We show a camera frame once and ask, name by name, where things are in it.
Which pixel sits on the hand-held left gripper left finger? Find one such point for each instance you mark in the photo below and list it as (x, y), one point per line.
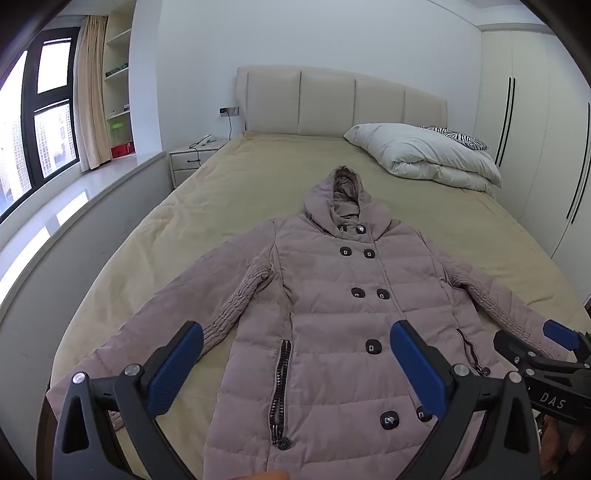
(178, 369)

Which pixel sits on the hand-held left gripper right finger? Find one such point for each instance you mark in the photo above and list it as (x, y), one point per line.
(418, 374)

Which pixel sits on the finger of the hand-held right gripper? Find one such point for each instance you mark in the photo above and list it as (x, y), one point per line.
(510, 346)
(561, 334)

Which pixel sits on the mauve hooded puffer jacket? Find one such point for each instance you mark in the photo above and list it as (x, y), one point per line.
(332, 323)

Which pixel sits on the white wardrobe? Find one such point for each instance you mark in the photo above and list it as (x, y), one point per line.
(531, 138)

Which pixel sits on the bed with beige sheet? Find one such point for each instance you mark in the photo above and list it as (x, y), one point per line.
(258, 184)

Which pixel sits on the grey window sill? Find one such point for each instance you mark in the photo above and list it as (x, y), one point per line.
(69, 198)

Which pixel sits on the white nightstand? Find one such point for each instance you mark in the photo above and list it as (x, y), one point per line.
(189, 161)

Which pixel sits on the zebra print pillow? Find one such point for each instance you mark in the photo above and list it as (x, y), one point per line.
(461, 138)

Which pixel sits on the white folded duvet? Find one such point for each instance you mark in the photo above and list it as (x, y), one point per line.
(415, 152)

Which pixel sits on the red box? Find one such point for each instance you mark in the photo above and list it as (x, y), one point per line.
(122, 150)

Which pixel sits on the green plastic item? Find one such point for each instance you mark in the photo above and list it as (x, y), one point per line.
(116, 125)

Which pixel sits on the black framed window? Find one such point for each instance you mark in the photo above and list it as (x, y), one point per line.
(46, 115)

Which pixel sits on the cream padded headboard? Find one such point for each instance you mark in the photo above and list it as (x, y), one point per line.
(323, 101)

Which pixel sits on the beige curtain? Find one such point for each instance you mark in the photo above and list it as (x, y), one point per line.
(92, 92)

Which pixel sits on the white built-in shelf unit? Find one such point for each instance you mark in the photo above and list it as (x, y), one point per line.
(117, 69)

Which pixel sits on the wall socket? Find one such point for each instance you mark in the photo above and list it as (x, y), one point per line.
(228, 110)

